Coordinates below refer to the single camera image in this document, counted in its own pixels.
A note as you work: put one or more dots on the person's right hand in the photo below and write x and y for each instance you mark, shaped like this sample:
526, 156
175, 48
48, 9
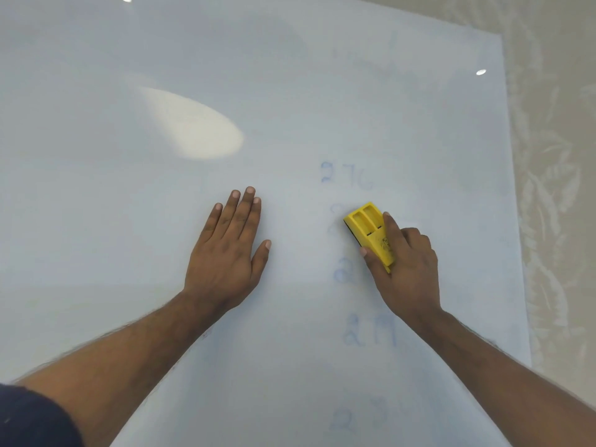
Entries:
412, 279

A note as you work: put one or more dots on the person's left thumb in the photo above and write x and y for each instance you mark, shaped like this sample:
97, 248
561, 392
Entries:
261, 263

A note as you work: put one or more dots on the person's left hand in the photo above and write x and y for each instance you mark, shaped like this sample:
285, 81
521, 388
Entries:
223, 260

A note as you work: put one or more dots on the person's right thumb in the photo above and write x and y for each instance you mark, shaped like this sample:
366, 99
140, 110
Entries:
375, 267

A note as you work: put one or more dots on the white whiteboard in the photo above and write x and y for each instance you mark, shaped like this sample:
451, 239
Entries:
116, 237

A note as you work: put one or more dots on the person's left forearm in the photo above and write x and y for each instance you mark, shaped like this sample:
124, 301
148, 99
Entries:
130, 363

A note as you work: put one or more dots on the yellow whiteboard eraser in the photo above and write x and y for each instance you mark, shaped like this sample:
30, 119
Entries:
364, 219

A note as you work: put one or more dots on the person's left little finger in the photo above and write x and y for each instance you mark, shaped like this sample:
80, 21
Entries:
210, 223

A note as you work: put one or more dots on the dark blue sleeve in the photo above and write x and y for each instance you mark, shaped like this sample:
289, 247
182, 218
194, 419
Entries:
32, 421

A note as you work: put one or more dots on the person's left middle finger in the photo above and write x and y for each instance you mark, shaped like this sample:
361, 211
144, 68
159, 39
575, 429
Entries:
243, 211

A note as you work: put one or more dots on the person's right forearm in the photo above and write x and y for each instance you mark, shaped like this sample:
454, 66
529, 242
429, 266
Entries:
503, 391

